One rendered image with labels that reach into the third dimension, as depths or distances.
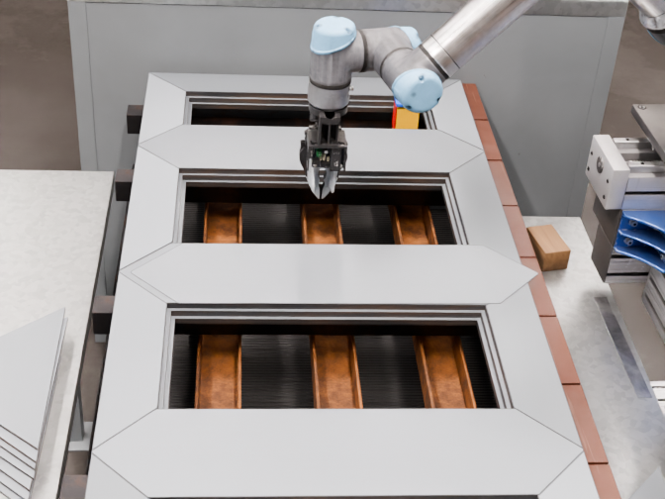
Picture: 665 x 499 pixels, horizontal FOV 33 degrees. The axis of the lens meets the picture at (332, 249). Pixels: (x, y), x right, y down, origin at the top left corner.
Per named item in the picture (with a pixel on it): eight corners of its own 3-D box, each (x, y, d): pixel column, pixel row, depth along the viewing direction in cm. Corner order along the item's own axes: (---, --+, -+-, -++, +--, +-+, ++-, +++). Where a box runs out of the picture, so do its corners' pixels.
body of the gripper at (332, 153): (305, 173, 207) (309, 115, 201) (302, 149, 214) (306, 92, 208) (346, 174, 208) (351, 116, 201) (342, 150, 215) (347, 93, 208)
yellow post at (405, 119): (390, 181, 266) (397, 108, 255) (388, 169, 270) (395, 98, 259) (411, 181, 266) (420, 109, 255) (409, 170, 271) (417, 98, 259)
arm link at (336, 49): (367, 31, 195) (320, 34, 192) (361, 88, 201) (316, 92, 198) (351, 12, 201) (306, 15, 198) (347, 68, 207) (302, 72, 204)
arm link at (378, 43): (427, 84, 201) (368, 90, 197) (404, 56, 209) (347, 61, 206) (432, 44, 196) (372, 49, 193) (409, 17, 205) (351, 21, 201)
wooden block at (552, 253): (567, 268, 242) (571, 249, 239) (541, 272, 240) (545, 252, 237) (547, 242, 249) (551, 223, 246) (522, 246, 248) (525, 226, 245)
